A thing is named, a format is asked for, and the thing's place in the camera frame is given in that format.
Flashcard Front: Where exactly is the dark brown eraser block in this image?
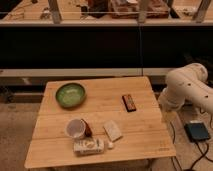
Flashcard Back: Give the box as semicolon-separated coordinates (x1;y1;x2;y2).
122;94;136;112

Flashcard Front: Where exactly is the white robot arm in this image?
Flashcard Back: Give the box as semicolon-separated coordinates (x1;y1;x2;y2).
158;63;213;114

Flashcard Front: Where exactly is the green ceramic bowl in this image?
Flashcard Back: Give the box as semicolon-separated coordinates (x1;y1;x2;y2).
55;83;86;108

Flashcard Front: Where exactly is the wooden folding table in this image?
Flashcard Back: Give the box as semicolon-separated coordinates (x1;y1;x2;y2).
25;77;176;169

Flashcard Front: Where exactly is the dark red small object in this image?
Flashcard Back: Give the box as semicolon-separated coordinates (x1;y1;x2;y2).
82;119;92;137

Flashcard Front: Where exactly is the white plastic cup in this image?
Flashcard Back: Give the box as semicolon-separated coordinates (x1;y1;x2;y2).
65;119;86;139

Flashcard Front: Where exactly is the small white ball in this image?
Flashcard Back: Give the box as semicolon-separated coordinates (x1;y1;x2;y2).
108;142;114;149

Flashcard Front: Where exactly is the small white carton box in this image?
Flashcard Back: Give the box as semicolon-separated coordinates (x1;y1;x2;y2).
73;138;105;155

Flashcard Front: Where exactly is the black floor cable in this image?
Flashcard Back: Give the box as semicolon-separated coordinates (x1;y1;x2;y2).
169;106;213;171

